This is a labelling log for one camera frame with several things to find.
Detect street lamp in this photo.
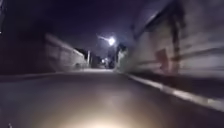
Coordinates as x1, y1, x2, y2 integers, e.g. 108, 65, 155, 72
98, 34, 118, 70

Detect pale pole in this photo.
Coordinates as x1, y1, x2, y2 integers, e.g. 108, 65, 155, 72
86, 50, 91, 67

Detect dark asphalt road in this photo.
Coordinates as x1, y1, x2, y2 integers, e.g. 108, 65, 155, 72
0, 68, 224, 128

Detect pale kerb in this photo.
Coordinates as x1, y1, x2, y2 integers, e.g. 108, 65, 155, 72
123, 72, 224, 113
0, 69, 83, 80

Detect dark pavement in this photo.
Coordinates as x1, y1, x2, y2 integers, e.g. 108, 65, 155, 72
130, 71, 224, 103

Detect pale building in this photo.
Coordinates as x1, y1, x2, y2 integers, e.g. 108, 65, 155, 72
114, 0, 224, 80

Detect grey wall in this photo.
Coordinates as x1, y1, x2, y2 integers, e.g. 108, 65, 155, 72
0, 31, 88, 76

